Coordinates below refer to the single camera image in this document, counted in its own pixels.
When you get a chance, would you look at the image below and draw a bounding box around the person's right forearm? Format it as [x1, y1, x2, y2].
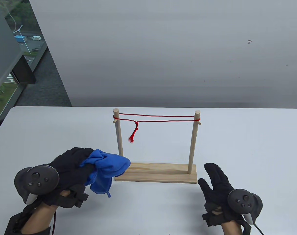
[221, 220, 244, 235]

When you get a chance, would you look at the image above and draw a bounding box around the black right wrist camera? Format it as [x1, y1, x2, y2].
[202, 212, 220, 227]

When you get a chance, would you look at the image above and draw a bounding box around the black left hand controller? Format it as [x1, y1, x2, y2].
[14, 165, 60, 205]

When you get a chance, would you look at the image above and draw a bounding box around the person's left hand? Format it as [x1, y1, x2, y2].
[42, 147, 97, 208]

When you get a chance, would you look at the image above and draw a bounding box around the person's right hand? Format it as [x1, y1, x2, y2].
[198, 163, 251, 232]

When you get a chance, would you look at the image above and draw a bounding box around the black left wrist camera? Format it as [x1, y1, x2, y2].
[75, 191, 89, 208]

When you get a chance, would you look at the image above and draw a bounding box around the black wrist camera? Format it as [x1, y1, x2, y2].
[202, 212, 220, 227]
[75, 191, 89, 208]

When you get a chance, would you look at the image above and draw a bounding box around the blue towel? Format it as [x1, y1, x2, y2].
[79, 149, 131, 198]

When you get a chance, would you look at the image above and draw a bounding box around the wooden rack with posts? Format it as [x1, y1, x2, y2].
[113, 108, 202, 184]

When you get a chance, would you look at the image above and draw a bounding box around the black hand controller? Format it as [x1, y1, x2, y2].
[227, 188, 263, 224]
[14, 165, 60, 205]

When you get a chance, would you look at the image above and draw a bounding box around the red elastic cord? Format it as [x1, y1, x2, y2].
[113, 113, 201, 143]

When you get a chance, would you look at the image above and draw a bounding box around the black left forearm strap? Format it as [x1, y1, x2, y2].
[24, 226, 52, 235]

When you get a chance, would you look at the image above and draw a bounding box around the window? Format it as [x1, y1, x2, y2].
[0, 0, 48, 123]

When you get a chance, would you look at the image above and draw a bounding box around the black box on forearm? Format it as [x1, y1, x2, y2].
[4, 213, 25, 235]

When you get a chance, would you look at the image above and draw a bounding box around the black right hand controller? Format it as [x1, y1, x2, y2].
[227, 188, 263, 224]

